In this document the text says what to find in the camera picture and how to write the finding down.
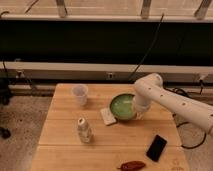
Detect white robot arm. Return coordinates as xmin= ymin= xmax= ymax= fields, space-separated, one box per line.
xmin=132 ymin=73 xmax=213 ymax=136

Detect translucent plastic cup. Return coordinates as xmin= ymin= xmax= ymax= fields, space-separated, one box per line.
xmin=72 ymin=84 xmax=88 ymax=106

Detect black hanging cable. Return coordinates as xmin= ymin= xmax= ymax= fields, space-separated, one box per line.
xmin=125 ymin=12 xmax=165 ymax=82

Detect red chili pepper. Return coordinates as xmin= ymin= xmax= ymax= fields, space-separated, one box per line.
xmin=119 ymin=161 xmax=146 ymax=171

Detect small clear plastic bottle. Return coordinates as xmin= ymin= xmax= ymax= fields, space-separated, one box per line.
xmin=77 ymin=118 xmax=92 ymax=143

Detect black floor cable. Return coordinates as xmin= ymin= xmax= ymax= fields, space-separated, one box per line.
xmin=164 ymin=87 xmax=208 ymax=150

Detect green ceramic bowl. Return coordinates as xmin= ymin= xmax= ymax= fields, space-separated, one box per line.
xmin=109 ymin=93 xmax=136 ymax=121

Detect wooden table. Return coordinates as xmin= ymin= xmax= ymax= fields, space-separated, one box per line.
xmin=30 ymin=84 xmax=189 ymax=171

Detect black smartphone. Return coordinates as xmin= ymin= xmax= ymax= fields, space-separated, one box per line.
xmin=146 ymin=135 xmax=167 ymax=162

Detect black object at left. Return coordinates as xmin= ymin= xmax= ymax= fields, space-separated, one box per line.
xmin=0 ymin=127 xmax=11 ymax=139

